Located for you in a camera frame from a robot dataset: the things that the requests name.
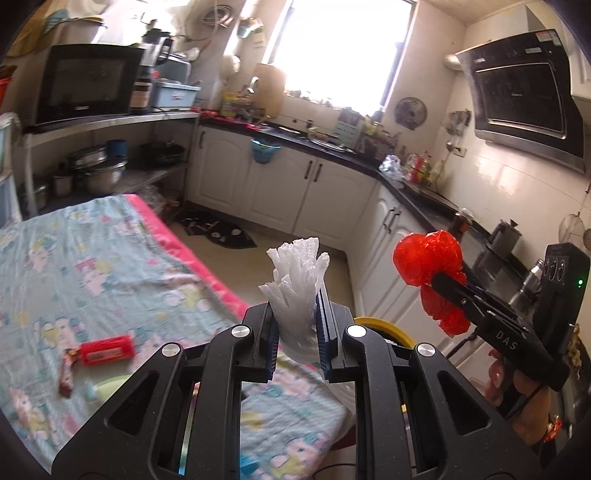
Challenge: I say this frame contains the stacked steel pots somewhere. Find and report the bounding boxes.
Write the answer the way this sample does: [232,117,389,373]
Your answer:
[67,145,130,195]

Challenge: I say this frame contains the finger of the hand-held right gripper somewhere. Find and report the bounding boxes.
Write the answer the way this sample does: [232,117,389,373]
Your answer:
[431,271,483,320]
[459,261,498,297]

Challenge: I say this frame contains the wire mesh strainer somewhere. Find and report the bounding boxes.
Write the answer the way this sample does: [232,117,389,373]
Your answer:
[558,212,591,250]

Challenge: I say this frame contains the red basin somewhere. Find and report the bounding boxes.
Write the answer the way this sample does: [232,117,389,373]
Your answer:
[0,65,17,109]

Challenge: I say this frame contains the row of condiment bottles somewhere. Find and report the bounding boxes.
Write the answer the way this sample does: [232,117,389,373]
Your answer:
[404,150,446,188]

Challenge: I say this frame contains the blender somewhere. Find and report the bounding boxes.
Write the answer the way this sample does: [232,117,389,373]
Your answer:
[141,28,175,79]

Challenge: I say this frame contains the round wall fan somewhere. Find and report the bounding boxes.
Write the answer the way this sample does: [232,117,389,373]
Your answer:
[394,97,428,131]

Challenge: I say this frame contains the wooden cutting board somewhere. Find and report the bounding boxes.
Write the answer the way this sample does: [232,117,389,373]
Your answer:
[253,63,286,116]

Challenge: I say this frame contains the steel kettle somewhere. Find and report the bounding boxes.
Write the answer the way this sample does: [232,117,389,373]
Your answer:
[489,219,523,259]

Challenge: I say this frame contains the black microwave oven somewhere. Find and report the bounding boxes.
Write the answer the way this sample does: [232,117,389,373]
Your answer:
[36,44,146,126]

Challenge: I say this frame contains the yellow trash bin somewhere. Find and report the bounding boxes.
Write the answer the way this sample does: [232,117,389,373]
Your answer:
[353,315,416,352]

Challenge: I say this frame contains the dark labelled bottle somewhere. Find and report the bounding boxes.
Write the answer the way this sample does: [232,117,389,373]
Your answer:
[128,76,153,116]

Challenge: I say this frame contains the window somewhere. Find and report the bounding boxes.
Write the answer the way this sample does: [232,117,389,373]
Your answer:
[263,0,416,116]

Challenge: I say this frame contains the white kitchen base cabinets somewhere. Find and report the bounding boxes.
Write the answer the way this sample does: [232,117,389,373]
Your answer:
[187,124,490,370]

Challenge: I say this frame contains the person's right hand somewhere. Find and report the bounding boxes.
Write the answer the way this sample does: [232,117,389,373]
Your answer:
[487,351,561,446]

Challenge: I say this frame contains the red small box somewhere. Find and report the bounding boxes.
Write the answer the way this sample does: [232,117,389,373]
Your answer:
[78,335,137,367]

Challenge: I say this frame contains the small steel pot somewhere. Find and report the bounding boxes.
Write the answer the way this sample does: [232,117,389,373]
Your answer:
[50,171,73,198]

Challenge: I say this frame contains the blue hanging bin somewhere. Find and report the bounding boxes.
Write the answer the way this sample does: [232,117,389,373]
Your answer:
[250,137,282,165]

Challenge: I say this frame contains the crumpled clear plastic bag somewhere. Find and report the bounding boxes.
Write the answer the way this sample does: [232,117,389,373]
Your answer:
[379,154,407,179]

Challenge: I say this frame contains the black floor mat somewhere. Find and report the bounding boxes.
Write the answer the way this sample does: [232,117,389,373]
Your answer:
[179,210,257,250]

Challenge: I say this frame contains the white foam net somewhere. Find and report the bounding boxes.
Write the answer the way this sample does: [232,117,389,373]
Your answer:
[257,237,356,418]

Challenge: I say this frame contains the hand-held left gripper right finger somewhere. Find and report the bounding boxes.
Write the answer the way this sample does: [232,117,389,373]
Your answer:
[315,293,541,480]

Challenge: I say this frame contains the steel shelf rack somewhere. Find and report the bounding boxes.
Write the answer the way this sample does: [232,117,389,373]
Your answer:
[18,111,201,220]

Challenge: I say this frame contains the dark glass jar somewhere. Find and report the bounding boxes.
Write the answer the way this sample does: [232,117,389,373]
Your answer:
[450,208,474,237]

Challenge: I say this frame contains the round bamboo board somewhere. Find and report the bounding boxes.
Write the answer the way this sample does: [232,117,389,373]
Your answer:
[6,18,61,58]

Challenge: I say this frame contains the light green knitted sponge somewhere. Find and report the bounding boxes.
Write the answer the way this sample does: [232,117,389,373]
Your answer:
[93,375,133,401]

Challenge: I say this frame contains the red plastic bag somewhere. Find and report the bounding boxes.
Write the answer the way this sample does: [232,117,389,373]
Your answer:
[392,229,472,337]

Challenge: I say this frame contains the black range hood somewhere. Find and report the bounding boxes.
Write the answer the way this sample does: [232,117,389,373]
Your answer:
[455,28,588,174]

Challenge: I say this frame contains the steel flask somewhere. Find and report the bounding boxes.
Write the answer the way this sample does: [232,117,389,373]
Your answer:
[508,258,546,315]

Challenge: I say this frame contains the snack bar wrapper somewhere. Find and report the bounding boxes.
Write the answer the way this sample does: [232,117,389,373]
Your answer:
[58,348,80,398]

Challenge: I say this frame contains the black wok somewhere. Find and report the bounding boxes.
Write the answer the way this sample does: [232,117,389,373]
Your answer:
[139,141,185,168]

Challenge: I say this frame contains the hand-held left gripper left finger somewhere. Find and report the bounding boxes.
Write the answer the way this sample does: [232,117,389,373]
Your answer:
[51,302,279,480]

